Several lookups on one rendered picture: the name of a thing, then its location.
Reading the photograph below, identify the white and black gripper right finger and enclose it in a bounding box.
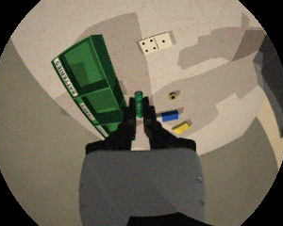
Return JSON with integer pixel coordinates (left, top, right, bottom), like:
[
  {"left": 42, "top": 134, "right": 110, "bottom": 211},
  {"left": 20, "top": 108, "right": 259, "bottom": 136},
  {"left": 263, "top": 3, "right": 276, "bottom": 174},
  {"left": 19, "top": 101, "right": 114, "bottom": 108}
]
[{"left": 142, "top": 96, "right": 196, "bottom": 151}]

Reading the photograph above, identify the yellow block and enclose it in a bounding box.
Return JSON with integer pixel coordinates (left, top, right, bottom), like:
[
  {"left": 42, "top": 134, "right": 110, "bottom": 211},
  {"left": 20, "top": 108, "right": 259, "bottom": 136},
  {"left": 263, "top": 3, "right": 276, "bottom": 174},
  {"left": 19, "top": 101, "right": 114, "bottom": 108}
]
[{"left": 172, "top": 121, "right": 190, "bottom": 134}]

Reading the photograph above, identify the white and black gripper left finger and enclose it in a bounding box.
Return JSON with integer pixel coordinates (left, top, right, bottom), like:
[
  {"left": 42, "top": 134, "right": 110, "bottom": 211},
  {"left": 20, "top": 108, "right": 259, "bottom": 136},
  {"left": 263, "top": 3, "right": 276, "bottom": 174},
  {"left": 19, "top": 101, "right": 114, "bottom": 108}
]
[{"left": 85, "top": 97, "right": 136, "bottom": 155}]

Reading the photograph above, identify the white domino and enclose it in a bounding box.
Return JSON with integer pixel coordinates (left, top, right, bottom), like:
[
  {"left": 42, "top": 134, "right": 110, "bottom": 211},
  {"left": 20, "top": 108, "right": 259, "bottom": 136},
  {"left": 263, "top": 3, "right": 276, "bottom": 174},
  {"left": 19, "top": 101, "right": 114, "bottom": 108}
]
[{"left": 139, "top": 32, "right": 173, "bottom": 55}]

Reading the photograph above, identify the green divided tray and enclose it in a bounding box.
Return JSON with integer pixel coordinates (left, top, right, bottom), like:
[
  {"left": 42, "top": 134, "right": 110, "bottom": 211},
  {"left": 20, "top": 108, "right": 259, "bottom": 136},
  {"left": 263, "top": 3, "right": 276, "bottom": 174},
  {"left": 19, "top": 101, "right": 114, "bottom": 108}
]
[{"left": 51, "top": 34, "right": 127, "bottom": 138}]

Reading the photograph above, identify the green battery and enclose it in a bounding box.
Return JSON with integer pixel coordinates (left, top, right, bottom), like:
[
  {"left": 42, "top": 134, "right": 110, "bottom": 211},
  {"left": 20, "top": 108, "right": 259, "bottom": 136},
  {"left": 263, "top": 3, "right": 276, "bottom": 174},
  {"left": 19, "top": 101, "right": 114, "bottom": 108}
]
[{"left": 135, "top": 91, "right": 143, "bottom": 119}]

